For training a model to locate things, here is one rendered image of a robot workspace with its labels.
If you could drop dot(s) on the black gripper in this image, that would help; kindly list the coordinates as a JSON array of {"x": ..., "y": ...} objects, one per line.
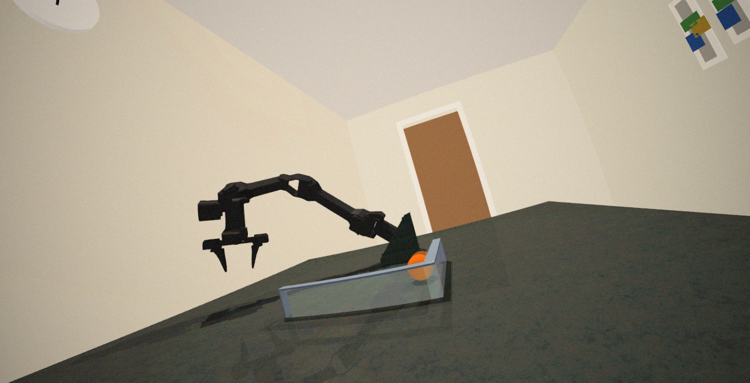
[{"x": 215, "y": 245}]

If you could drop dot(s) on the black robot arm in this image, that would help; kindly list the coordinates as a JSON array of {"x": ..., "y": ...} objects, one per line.
[{"x": 233, "y": 196}]

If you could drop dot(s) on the clear low corner wall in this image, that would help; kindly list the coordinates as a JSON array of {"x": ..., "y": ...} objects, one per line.
[{"x": 414, "y": 285}]

